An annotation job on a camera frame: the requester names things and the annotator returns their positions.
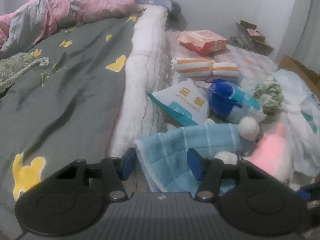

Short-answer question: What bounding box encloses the light blue checked towel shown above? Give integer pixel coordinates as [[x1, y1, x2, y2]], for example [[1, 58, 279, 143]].
[[135, 121, 254, 194]]

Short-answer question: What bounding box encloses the pink axolotl plush toy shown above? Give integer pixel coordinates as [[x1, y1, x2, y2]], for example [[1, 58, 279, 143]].
[[213, 115, 295, 183]]

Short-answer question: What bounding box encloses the blue white mask box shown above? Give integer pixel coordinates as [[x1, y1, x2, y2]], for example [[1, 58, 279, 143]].
[[208, 79, 267, 124]]

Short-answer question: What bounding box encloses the green white cloth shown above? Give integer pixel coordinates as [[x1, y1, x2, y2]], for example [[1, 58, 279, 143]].
[[253, 76, 284, 115]]

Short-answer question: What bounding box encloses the orange striped towel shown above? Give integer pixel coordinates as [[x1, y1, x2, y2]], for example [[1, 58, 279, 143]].
[[171, 57, 240, 83]]

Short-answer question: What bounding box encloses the white blue tissue pack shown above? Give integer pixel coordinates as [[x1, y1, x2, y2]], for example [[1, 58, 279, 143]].
[[147, 79, 209, 126]]

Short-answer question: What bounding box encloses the white plastic bag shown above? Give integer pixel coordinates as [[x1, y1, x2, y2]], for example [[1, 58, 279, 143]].
[[273, 69, 319, 177]]

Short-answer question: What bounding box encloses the white fleece blanket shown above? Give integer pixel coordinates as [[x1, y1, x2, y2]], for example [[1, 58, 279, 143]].
[[106, 5, 171, 157]]

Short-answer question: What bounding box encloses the red tissue pack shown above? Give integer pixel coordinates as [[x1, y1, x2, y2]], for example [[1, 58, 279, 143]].
[[177, 30, 228, 56]]

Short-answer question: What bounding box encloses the large cardboard box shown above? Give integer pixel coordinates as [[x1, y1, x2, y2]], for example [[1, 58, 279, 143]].
[[279, 56, 320, 99]]

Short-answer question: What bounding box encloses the small cardboard boxes stack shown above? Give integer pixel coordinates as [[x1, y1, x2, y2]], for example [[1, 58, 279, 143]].
[[234, 21, 274, 56]]

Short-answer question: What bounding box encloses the green floral cloth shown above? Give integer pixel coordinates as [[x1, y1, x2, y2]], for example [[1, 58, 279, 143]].
[[0, 53, 50, 94]]

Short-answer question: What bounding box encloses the pink grey duvet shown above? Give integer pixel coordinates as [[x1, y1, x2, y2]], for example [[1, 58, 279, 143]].
[[1, 0, 142, 59]]

